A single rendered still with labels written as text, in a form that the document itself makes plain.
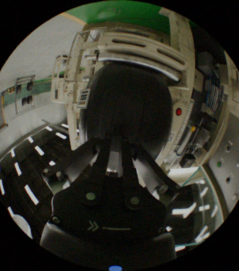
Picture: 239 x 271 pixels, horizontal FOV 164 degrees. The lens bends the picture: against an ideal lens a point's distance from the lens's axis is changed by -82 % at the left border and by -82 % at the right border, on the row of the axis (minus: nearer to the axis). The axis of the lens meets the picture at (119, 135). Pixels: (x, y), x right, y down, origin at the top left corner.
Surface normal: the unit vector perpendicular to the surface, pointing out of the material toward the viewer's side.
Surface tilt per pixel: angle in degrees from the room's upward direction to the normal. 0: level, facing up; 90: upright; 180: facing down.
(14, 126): 90
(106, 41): 90
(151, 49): 90
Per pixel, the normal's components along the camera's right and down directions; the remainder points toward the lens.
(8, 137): 0.93, 0.30
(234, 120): -0.99, -0.15
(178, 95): -0.03, 0.50
